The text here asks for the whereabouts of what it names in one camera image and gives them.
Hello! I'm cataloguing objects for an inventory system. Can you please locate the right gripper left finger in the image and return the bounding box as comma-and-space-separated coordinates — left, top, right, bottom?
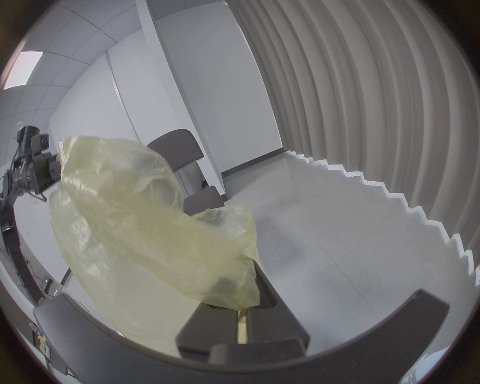
175, 277, 241, 358

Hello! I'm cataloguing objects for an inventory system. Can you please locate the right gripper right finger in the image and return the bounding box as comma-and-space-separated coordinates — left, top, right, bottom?
247, 258, 312, 349

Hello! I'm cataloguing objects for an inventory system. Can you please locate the yellow plastic bag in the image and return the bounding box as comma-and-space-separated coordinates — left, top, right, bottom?
49, 136, 262, 344

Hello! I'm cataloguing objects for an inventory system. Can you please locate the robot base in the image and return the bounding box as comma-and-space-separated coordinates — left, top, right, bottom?
30, 277, 77, 379

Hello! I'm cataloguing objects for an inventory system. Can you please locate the grey and white chair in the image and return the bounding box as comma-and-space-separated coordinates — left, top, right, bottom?
146, 129, 226, 217

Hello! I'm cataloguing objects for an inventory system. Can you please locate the beige curtain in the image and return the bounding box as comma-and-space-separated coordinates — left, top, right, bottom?
228, 0, 480, 289

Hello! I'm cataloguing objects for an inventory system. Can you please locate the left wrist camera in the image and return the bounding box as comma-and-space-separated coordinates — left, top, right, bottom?
31, 134, 52, 154

